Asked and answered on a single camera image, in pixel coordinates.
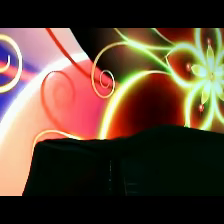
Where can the black garment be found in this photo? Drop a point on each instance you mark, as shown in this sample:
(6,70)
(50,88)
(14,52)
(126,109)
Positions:
(166,160)

